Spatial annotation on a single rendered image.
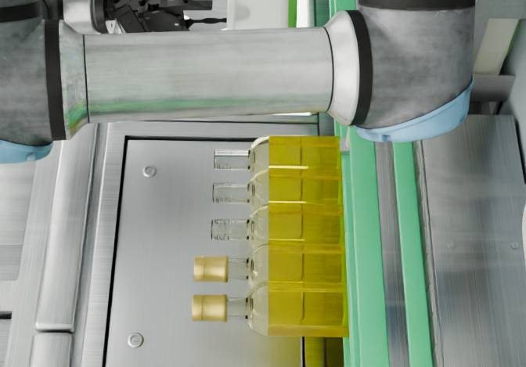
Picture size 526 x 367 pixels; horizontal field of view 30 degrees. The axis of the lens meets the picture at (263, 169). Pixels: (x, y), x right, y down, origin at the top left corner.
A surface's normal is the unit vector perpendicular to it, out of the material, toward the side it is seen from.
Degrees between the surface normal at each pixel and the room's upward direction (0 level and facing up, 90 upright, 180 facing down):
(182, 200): 90
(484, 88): 90
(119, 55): 96
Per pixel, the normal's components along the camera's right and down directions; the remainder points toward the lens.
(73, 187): 0.02, -0.54
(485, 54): 0.00, 0.84
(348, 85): -0.56, 0.38
